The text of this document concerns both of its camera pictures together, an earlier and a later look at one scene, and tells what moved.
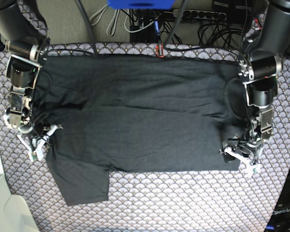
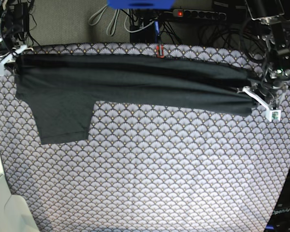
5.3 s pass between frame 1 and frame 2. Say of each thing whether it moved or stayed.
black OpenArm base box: stayed
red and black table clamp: stayed
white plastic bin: stayed
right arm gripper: moved
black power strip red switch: stayed
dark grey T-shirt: moved
